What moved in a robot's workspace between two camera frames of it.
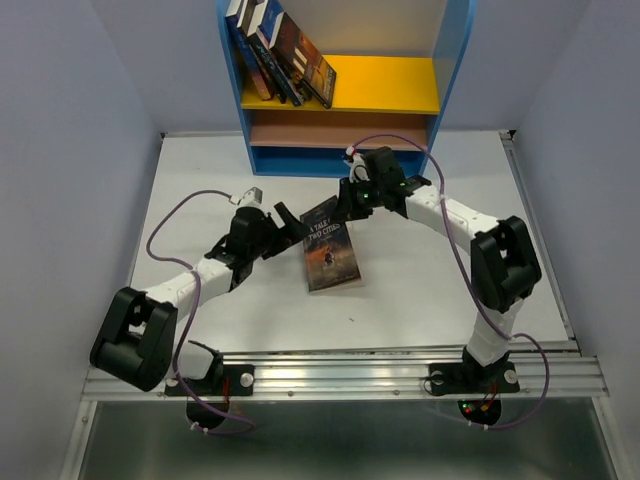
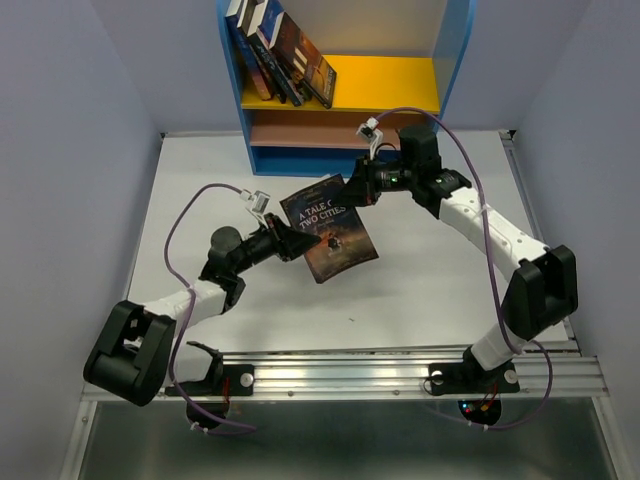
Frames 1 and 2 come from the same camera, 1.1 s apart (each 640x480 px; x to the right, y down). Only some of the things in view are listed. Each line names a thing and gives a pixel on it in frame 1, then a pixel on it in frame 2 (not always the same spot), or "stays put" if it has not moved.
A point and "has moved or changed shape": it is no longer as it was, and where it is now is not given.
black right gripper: (348, 210) -> (358, 190)
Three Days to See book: (245, 15) stays put
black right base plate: (463, 378) stays put
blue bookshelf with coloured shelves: (390, 58) stays put
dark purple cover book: (329, 256) has moved or changed shape
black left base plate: (224, 380) stays put
